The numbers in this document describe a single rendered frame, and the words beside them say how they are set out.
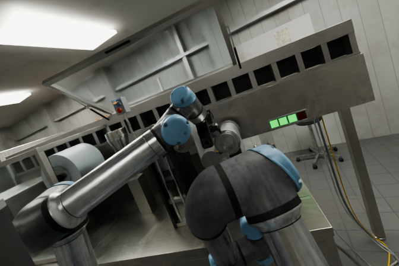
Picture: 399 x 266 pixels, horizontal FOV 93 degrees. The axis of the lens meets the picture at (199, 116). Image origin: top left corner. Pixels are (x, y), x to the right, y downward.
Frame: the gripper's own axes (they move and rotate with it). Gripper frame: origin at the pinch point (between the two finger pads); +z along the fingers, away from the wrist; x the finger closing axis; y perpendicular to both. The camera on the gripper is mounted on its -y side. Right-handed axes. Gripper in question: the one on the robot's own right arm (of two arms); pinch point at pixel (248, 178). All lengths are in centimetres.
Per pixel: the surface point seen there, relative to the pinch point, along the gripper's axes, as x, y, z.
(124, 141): 72, 35, 22
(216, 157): 14.7, 9.7, 13.6
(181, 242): 41.2, -19.0, -10.9
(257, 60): -26, 53, 47
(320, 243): -20.5, -28.3, -13.2
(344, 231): -53, -109, 75
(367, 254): -58, -109, 52
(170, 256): 46, -21, -16
